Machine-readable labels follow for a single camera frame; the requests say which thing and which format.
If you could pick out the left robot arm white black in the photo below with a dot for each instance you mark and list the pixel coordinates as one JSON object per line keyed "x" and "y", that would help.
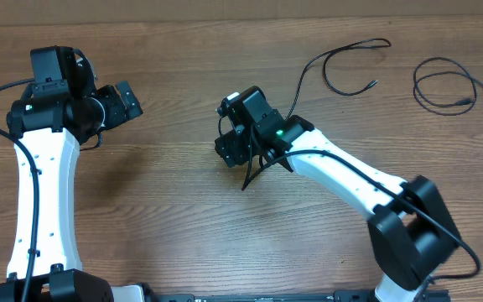
{"x": 58, "y": 112}

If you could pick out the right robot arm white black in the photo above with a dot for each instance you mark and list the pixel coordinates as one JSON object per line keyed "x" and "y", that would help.
{"x": 411, "y": 230}

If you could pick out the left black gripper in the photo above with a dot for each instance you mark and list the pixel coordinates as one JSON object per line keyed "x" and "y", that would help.
{"x": 117, "y": 113}

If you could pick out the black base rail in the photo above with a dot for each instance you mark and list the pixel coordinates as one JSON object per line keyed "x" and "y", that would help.
{"x": 266, "y": 297}

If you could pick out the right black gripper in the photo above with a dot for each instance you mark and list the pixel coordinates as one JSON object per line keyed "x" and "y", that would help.
{"x": 234, "y": 148}

